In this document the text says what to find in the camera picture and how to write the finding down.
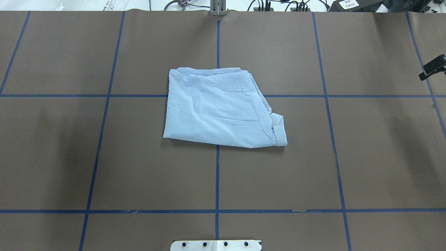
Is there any light blue button-up shirt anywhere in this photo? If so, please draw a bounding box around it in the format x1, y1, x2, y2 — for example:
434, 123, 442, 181
163, 67, 288, 149

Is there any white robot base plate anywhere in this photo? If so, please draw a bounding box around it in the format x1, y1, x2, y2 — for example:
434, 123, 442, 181
170, 239, 262, 251

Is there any grey aluminium frame post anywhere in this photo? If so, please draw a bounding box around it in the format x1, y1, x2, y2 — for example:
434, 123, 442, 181
210, 0, 227, 16

